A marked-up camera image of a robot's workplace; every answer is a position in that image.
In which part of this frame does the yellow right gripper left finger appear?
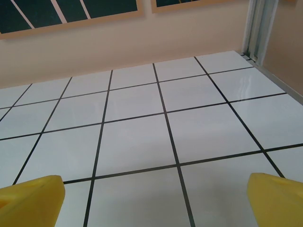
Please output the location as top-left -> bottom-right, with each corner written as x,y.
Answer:
0,175 -> 65,227

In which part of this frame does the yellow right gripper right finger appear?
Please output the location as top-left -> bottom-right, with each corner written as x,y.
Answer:
247,173 -> 303,227

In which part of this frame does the aluminium table edge rail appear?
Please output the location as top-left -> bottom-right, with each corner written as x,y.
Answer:
241,53 -> 303,106

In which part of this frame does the aluminium corner post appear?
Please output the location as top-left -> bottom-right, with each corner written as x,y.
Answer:
241,0 -> 279,67

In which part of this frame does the flower wall art panel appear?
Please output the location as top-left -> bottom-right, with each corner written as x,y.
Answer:
0,0 -> 144,41

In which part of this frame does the peach circle wall art panel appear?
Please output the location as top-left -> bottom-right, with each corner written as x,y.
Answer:
151,0 -> 251,14

